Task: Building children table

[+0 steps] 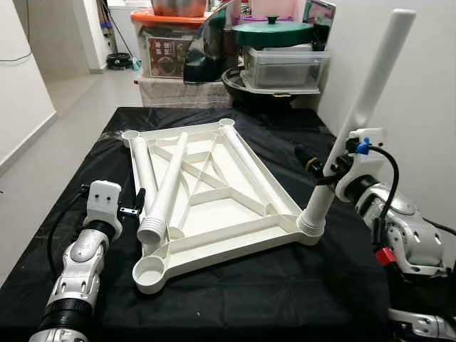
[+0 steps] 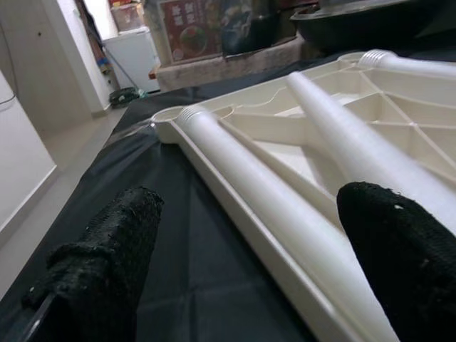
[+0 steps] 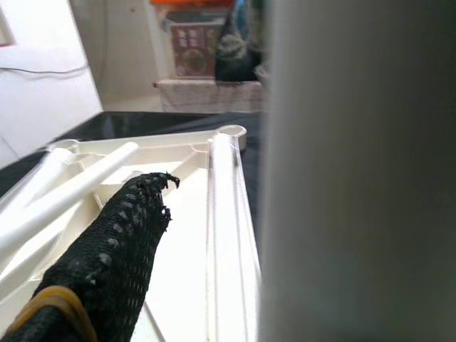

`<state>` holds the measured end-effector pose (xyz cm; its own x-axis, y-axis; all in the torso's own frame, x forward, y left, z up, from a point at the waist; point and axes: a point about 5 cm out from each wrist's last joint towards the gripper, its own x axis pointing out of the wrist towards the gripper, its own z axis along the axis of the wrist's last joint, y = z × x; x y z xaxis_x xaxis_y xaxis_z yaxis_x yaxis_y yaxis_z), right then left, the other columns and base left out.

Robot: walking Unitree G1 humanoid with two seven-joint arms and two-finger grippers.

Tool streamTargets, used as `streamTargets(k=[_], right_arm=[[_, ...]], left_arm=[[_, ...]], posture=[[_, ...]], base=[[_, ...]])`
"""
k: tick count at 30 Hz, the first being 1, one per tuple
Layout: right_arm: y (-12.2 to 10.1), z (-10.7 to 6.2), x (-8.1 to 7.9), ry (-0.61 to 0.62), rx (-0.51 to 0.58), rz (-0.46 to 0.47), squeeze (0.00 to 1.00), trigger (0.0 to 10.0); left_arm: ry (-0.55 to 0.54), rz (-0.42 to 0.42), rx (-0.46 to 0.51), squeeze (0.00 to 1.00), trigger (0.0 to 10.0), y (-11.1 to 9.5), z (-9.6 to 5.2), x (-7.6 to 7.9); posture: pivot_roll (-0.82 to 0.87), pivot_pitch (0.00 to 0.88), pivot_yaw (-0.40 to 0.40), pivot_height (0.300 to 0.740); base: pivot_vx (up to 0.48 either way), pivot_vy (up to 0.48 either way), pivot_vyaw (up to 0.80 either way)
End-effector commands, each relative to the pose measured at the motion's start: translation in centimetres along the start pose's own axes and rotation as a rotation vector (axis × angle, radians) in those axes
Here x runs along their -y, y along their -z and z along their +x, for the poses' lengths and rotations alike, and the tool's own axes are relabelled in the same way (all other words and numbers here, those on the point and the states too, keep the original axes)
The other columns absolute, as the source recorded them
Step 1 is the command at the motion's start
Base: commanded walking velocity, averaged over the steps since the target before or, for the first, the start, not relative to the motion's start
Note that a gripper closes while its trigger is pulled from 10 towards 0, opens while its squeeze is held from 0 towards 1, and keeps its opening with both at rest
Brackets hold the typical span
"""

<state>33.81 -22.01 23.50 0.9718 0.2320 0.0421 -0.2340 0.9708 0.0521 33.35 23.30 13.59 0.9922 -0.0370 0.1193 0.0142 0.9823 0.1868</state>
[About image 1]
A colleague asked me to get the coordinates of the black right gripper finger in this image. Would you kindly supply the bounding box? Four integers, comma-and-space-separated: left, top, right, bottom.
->
294, 144, 330, 177

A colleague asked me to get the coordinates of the white plastic table top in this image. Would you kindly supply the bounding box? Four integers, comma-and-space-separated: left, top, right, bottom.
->
120, 118, 328, 295

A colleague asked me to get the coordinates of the clear plastic storage container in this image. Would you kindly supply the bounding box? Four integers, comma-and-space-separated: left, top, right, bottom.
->
242, 44, 332, 95

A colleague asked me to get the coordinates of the black wok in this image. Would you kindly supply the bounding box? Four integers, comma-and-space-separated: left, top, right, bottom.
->
221, 66, 321, 113

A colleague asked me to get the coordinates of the green pot lid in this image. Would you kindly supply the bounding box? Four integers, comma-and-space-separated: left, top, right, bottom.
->
233, 16, 314, 48

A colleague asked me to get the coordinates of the orange-lidded storage box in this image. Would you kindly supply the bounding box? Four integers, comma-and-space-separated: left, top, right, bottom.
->
130, 9, 207, 79

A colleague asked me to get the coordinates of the shiny black bag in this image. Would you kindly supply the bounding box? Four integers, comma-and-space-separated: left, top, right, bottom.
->
183, 4, 243, 85

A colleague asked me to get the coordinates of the framed picture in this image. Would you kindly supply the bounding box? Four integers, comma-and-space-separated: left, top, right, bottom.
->
303, 0, 337, 43

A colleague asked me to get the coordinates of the black tablecloth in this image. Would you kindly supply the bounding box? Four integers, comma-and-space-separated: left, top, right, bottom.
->
0, 107, 456, 342

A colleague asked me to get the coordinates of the translucent pink plastic container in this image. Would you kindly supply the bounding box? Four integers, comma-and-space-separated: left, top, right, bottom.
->
249, 0, 304, 22

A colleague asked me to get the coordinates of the steel cooking pot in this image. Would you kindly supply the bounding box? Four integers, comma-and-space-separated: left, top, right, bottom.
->
151, 0, 209, 18

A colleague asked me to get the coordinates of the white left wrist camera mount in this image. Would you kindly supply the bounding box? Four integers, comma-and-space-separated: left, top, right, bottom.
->
85, 180, 123, 223

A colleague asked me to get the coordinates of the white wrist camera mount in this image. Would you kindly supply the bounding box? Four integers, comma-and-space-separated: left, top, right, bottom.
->
85, 180, 123, 223
333, 128, 385, 202

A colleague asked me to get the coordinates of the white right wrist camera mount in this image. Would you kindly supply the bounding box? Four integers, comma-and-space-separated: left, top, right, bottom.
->
333, 128, 385, 202

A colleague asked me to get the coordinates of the black coiled hose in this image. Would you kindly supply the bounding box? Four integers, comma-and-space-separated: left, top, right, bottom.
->
107, 51, 135, 70

